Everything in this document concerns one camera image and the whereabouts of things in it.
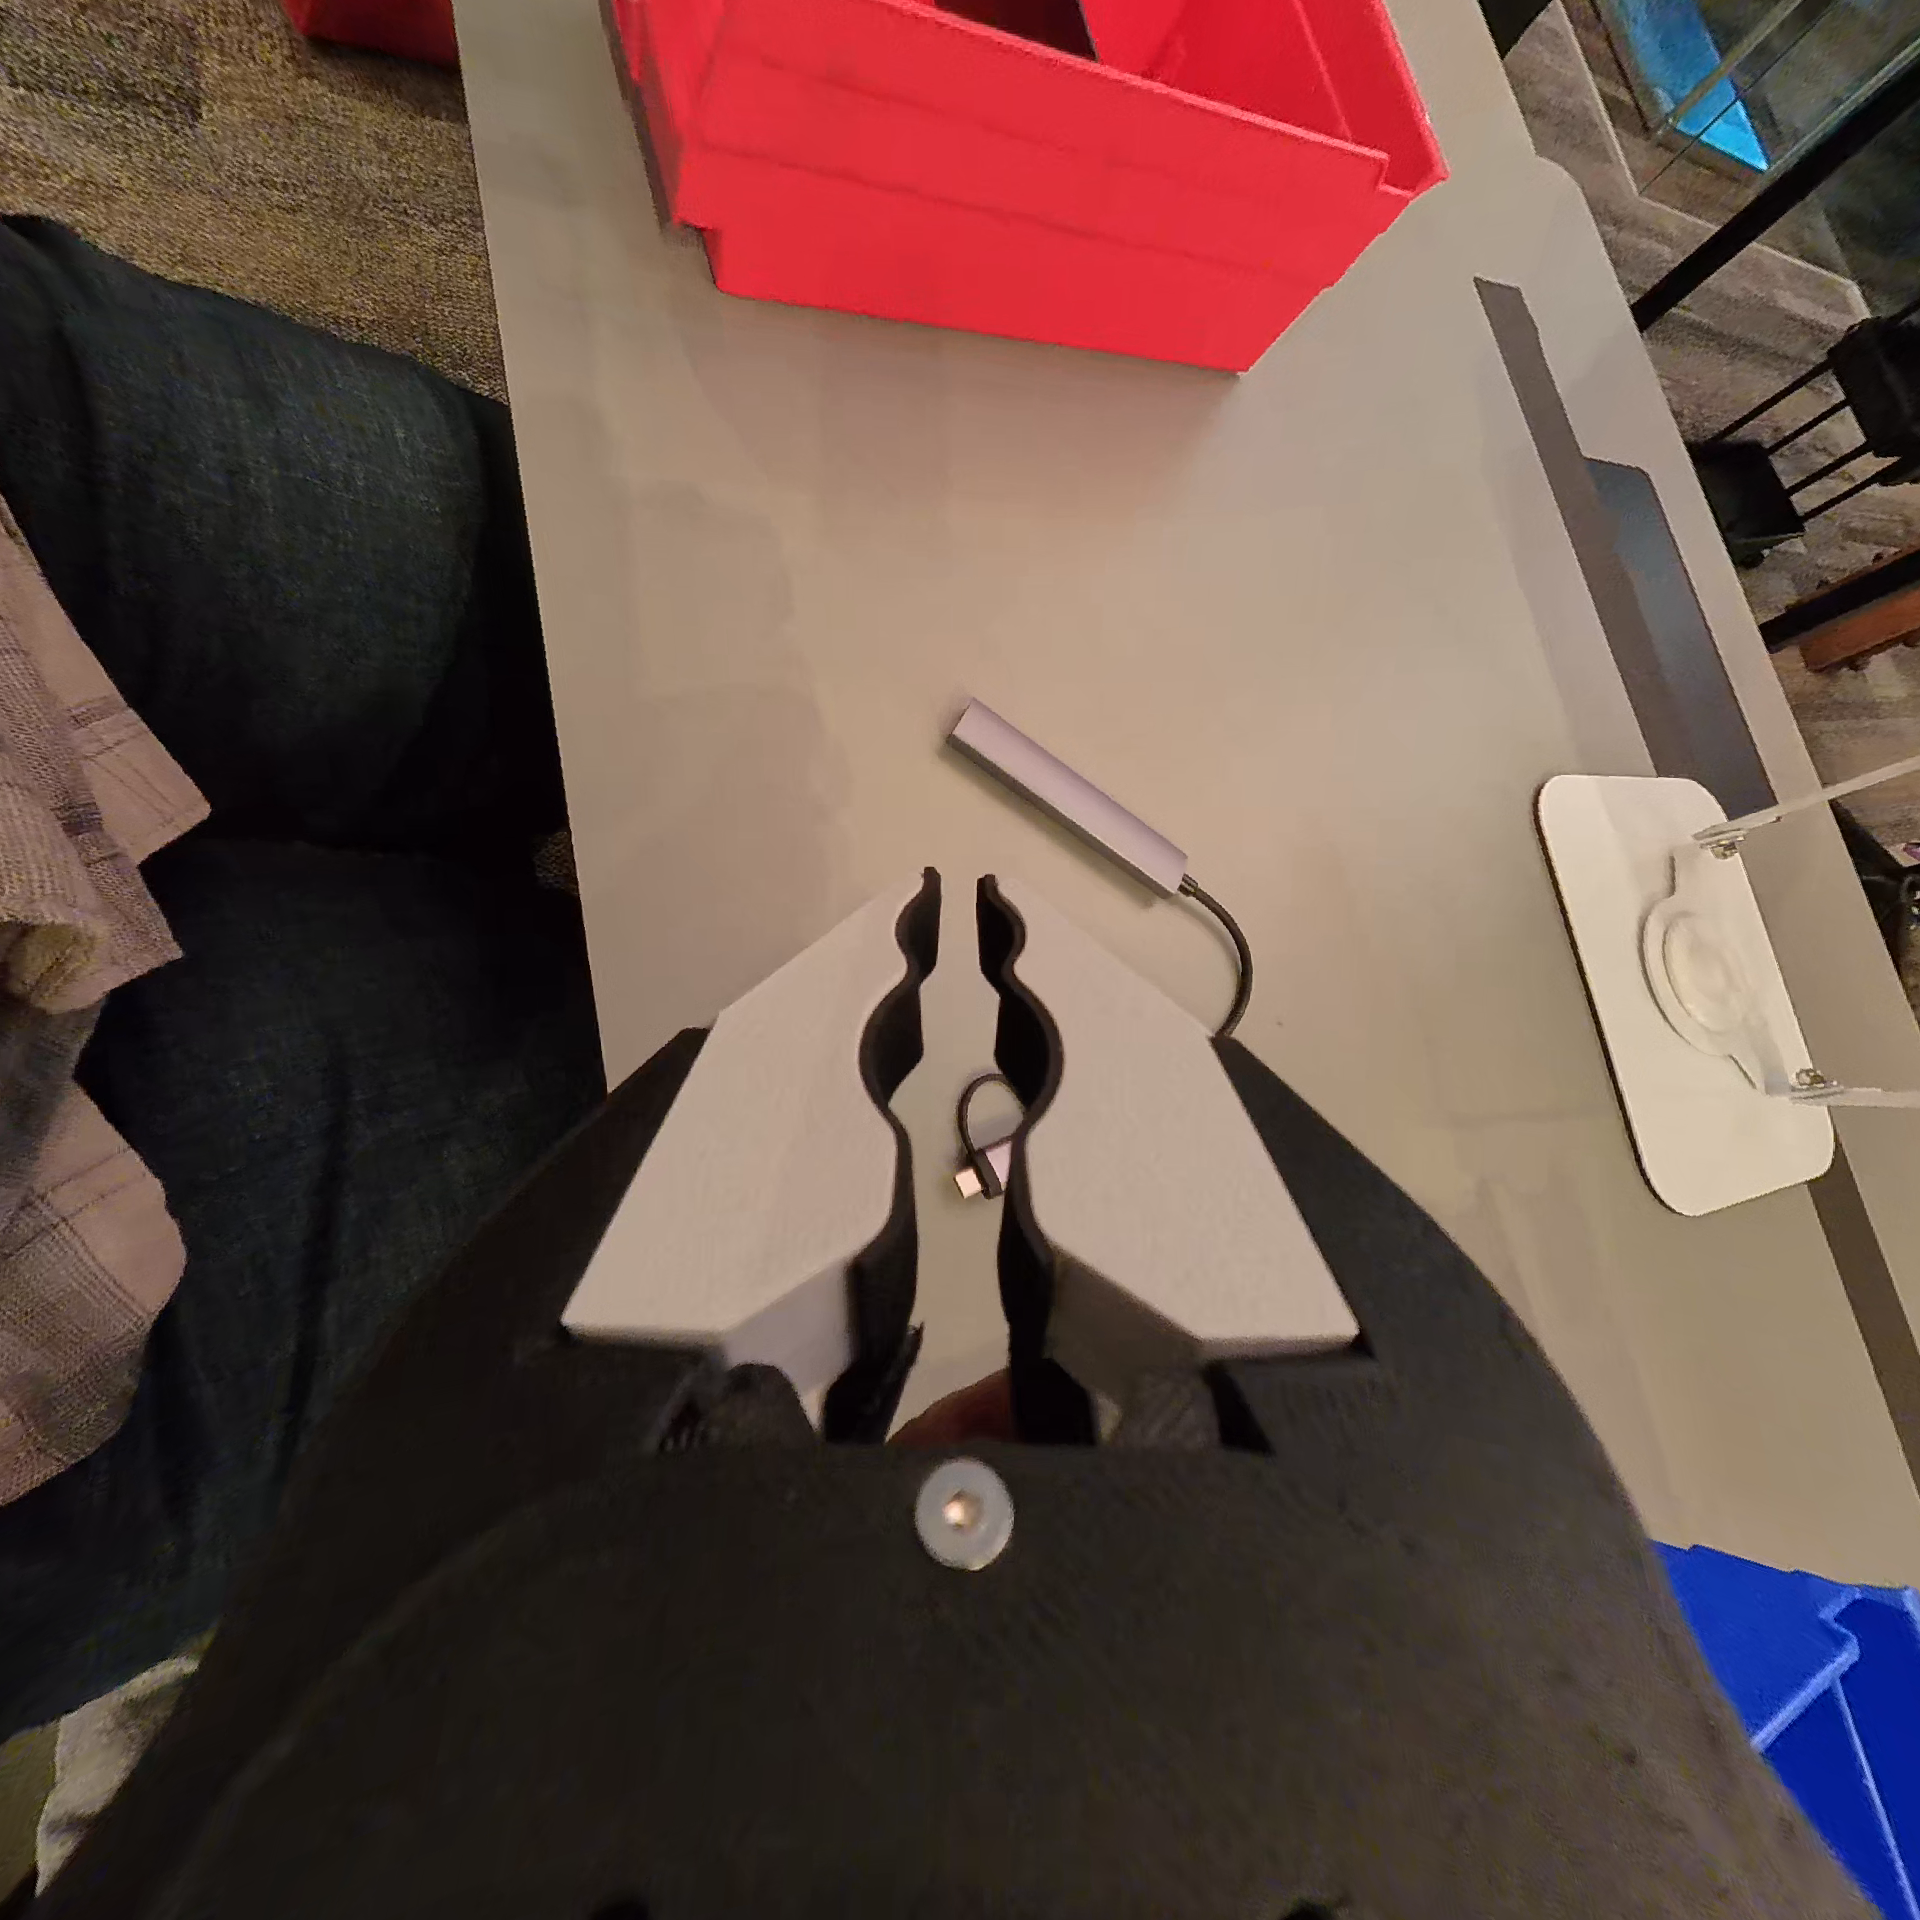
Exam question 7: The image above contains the slim dark usb hub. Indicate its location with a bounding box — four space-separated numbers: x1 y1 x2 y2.
946 694 1254 1043

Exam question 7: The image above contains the black bin divider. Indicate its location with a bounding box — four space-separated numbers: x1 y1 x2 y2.
932 0 1102 62

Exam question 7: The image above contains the blue plastic bin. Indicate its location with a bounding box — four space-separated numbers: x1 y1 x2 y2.
1650 1542 1920 1920

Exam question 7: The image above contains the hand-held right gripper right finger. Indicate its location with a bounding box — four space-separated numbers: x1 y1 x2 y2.
978 876 1363 1446

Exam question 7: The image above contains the black utility cart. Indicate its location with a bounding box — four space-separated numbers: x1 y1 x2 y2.
1688 308 1920 565

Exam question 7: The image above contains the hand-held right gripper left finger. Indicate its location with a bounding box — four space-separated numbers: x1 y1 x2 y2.
559 870 946 1438

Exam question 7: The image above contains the red plastic bin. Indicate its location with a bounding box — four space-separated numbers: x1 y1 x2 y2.
606 0 1450 374

